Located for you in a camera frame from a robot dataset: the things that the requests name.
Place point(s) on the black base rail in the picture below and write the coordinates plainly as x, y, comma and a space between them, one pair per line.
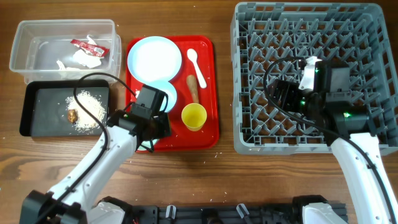
278, 213

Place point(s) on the clear plastic storage box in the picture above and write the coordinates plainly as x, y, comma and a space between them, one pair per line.
42, 50

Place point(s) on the pile of white rice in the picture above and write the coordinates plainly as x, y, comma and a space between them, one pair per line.
86, 124

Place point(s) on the white plastic spoon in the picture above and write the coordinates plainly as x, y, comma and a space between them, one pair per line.
193, 57

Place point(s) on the brown root vegetable stick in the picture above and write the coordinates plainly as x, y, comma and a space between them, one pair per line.
192, 86

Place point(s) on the yellow plastic cup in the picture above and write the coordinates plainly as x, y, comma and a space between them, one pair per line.
194, 116

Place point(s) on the white tissue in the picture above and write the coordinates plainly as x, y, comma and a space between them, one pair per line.
82, 57

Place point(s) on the black waste tray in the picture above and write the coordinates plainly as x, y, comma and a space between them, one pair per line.
44, 112

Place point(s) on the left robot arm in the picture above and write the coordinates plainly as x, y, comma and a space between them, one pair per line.
72, 200

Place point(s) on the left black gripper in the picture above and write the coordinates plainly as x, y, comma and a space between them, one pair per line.
165, 129

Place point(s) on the light blue plate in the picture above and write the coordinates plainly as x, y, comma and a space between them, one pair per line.
153, 59

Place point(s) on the red sauce packet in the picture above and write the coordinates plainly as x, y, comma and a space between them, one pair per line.
91, 49

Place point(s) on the light blue bowl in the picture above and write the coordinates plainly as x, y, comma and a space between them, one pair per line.
171, 92

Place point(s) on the grey dishwasher rack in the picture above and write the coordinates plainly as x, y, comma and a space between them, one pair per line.
264, 34

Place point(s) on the brown food scrap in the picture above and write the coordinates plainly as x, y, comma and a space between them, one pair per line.
72, 116

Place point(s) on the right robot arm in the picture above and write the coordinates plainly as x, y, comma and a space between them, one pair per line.
322, 100

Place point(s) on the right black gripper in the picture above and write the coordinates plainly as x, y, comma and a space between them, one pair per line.
290, 89

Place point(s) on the red plastic tray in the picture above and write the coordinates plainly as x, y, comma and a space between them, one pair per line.
181, 137

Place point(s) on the pale green rice bowl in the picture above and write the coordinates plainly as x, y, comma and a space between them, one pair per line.
146, 144

